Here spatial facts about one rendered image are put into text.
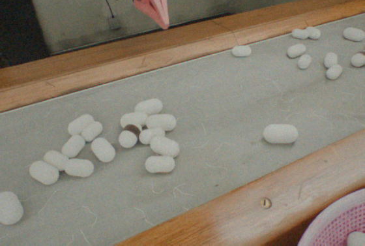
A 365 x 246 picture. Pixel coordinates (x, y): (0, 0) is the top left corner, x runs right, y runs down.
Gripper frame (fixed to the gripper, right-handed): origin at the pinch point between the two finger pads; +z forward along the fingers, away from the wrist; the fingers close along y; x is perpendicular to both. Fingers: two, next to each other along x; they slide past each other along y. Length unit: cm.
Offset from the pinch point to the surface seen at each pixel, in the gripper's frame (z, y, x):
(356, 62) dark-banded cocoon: 16.5, 26.5, -3.4
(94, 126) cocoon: 12.5, -14.9, -0.9
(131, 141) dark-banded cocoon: 16.4, -11.6, -3.7
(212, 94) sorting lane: 13.0, 2.7, 0.9
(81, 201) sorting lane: 20.9, -18.7, -5.6
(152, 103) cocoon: 11.9, -6.9, -0.9
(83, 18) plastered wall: -117, 12, 162
